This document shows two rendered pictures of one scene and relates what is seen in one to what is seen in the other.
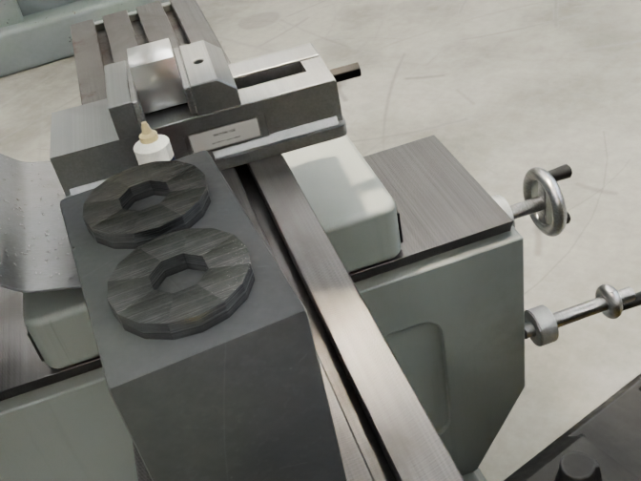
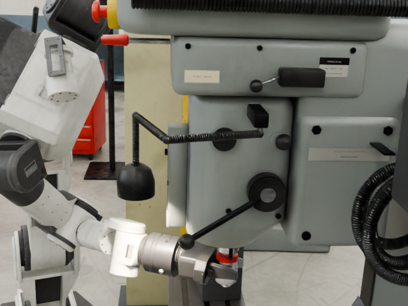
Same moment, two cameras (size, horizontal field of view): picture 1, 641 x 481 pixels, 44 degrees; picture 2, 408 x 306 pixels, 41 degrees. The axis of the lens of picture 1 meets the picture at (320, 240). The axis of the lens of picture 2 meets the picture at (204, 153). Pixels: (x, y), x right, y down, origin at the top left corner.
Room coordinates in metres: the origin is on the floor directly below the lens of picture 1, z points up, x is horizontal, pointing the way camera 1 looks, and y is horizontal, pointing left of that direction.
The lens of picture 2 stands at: (1.98, 0.20, 1.81)
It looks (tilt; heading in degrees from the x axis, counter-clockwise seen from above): 17 degrees down; 185
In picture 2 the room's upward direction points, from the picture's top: 2 degrees clockwise
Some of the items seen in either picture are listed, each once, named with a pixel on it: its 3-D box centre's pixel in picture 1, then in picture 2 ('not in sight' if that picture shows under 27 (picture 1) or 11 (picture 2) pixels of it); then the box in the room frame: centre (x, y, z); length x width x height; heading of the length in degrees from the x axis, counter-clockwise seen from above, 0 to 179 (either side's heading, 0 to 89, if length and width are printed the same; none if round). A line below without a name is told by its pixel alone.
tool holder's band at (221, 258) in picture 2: not in sight; (227, 255); (0.94, 0.16, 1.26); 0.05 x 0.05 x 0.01
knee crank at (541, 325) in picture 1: (586, 309); not in sight; (0.89, -0.39, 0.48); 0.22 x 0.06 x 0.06; 100
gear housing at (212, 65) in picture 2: not in sight; (259, 59); (0.93, 0.20, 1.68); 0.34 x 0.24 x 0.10; 100
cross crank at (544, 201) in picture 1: (524, 208); not in sight; (1.03, -0.33, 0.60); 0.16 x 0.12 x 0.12; 100
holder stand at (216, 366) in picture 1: (198, 338); (216, 254); (0.44, 0.10, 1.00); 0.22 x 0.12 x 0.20; 15
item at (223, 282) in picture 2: not in sight; (226, 269); (0.94, 0.16, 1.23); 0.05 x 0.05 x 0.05
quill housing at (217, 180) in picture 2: not in sight; (234, 164); (0.94, 0.16, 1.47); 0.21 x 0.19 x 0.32; 10
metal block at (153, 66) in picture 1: (156, 75); not in sight; (0.90, 0.15, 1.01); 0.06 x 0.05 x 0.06; 7
